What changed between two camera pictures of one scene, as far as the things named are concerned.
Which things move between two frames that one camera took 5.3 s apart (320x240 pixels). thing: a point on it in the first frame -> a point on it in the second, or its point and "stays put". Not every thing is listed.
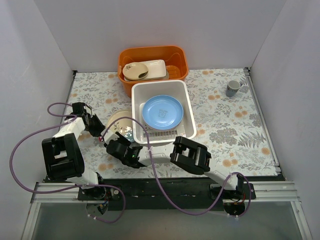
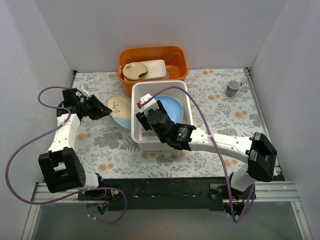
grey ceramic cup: x=232 y=87 stays put
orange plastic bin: x=175 y=56 stays put
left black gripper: x=92 y=124 -> x=92 y=107
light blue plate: x=124 y=126 -> x=121 y=107
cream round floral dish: x=135 y=71 stays put
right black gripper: x=116 y=144 -> x=142 y=120
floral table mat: x=228 y=119 stays put
